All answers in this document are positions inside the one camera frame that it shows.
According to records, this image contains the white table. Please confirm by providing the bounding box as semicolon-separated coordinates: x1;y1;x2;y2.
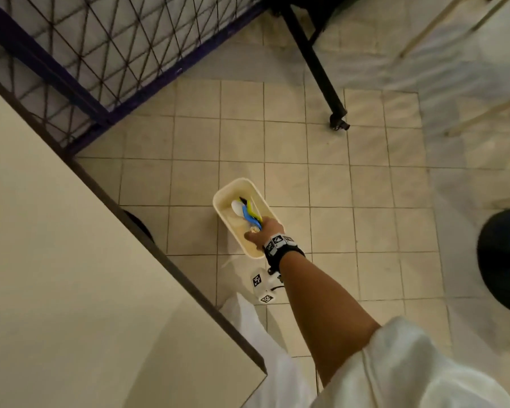
0;67;267;408

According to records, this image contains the cream wooden slatted chair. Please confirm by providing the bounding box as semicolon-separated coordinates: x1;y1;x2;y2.
397;0;510;139

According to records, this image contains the black table base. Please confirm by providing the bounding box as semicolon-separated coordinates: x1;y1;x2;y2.
123;210;155;243

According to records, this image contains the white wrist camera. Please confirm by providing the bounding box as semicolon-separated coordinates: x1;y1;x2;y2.
249;267;286;305

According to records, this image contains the person's white clothing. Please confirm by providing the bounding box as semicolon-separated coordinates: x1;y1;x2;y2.
219;292;510;408

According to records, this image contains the person's right forearm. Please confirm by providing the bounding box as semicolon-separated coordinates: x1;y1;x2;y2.
278;250;381;387

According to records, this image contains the cream plastic bin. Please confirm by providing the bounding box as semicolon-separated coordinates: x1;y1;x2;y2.
212;177;286;260

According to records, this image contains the black metal stand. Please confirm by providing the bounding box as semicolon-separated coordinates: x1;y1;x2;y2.
265;0;351;132

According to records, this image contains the wire mesh fence purple frame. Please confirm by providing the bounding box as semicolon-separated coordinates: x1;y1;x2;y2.
0;0;273;158

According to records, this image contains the black marker wristband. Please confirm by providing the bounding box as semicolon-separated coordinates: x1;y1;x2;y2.
261;233;306;270

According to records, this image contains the person's right hand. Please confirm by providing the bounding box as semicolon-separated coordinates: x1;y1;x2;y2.
243;216;286;251

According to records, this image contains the yellow plastic fork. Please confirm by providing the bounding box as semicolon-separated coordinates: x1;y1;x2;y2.
246;195;264;224

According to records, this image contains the black round stool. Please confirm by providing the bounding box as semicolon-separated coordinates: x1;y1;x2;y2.
477;209;510;317

